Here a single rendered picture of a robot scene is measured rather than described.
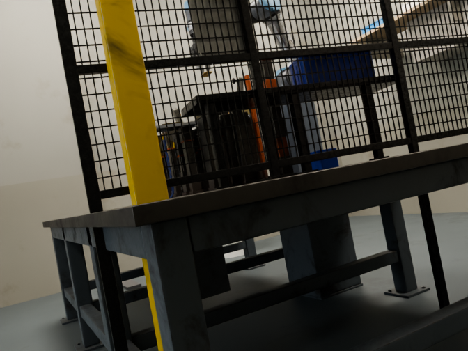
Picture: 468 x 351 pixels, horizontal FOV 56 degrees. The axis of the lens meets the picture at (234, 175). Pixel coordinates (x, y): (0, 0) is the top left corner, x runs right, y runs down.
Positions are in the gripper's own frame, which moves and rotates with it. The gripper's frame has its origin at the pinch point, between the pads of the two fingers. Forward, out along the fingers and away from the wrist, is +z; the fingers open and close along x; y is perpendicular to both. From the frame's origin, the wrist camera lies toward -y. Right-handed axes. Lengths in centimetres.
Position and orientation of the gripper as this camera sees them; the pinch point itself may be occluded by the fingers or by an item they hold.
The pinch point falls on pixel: (205, 70)
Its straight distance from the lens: 218.0
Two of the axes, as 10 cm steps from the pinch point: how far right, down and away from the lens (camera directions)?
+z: 1.9, 9.8, -0.4
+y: -3.4, 1.0, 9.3
